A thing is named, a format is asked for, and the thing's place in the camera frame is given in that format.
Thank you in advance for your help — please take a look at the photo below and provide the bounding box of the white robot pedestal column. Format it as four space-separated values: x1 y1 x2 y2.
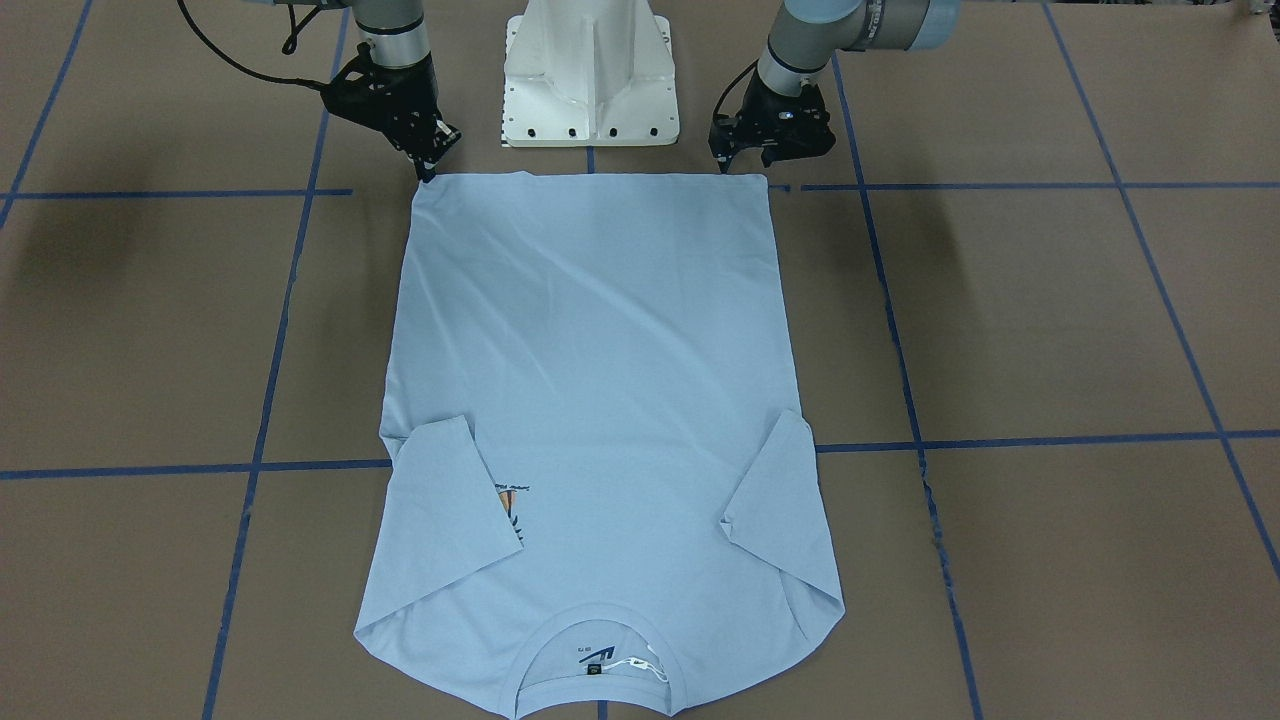
500 1 681 149

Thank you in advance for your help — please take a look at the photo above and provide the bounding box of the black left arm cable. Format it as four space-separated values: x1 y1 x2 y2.
712 60 762 126

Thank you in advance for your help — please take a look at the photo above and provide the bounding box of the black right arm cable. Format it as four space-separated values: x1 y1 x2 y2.
178 0 351 88

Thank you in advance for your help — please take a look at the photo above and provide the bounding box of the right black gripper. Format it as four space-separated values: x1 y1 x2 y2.
380 55 463 184

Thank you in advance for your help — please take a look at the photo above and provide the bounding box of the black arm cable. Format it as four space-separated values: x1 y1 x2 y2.
178 0 351 88
712 60 762 126

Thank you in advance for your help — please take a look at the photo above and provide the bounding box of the light blue t-shirt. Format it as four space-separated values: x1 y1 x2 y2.
355 172 845 719

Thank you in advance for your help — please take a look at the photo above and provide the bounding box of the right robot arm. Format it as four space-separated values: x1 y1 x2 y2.
282 1 462 184

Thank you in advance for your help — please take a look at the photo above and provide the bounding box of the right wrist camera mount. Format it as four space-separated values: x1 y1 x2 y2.
319 56 390 132

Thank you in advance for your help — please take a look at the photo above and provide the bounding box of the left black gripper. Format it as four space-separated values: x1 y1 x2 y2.
708 82 778 176

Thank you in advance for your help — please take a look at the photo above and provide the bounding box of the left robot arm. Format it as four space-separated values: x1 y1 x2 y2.
708 1 961 174

